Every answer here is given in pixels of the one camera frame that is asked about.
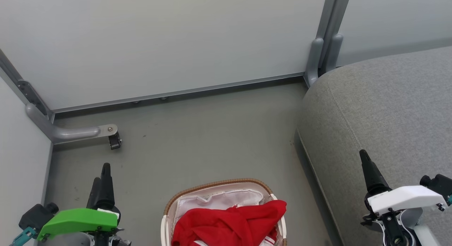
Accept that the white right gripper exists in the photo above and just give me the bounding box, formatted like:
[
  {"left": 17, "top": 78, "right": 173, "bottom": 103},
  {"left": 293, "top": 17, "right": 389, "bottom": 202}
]
[{"left": 359, "top": 150, "right": 447, "bottom": 215}]

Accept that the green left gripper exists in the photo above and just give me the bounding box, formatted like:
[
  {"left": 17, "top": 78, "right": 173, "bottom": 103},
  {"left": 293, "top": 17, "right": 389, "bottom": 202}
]
[{"left": 37, "top": 163, "right": 122, "bottom": 241}]

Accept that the red cloth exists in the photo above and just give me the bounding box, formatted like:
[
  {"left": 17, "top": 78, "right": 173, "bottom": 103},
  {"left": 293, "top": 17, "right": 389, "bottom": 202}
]
[{"left": 171, "top": 200, "right": 287, "bottom": 246}]

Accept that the grey fabric sofa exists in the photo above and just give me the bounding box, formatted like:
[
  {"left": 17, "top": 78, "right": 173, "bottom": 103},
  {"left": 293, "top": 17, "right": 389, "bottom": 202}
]
[{"left": 296, "top": 46, "right": 452, "bottom": 246}]

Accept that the black metal caster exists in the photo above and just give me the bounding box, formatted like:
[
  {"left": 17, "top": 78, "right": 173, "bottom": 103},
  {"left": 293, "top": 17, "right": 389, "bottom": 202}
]
[{"left": 108, "top": 132, "right": 123, "bottom": 150}]

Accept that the grey partition foot with caster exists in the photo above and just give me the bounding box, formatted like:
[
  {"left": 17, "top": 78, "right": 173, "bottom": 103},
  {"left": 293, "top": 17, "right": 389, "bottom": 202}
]
[{"left": 25, "top": 103, "right": 119, "bottom": 145}]

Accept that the white wicker-rimmed laundry basket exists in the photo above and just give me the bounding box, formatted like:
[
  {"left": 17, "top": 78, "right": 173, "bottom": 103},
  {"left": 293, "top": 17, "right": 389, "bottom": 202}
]
[{"left": 161, "top": 178, "right": 287, "bottom": 246}]

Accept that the white basket liner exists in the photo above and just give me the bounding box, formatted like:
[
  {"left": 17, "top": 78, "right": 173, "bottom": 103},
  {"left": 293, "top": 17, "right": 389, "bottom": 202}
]
[{"left": 174, "top": 189, "right": 264, "bottom": 225}]

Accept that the grey double partition foot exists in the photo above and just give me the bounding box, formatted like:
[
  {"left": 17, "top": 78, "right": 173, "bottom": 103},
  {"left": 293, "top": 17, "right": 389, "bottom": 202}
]
[{"left": 305, "top": 34, "right": 344, "bottom": 88}]

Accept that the teal cable connector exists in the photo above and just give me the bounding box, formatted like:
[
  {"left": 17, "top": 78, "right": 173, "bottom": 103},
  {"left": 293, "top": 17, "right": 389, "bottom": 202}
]
[{"left": 10, "top": 227, "right": 36, "bottom": 246}]

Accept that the aluminium partition bottom rail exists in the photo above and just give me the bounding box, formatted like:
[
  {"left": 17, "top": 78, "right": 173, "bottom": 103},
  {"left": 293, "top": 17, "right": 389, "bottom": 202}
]
[{"left": 52, "top": 72, "right": 306, "bottom": 114}]

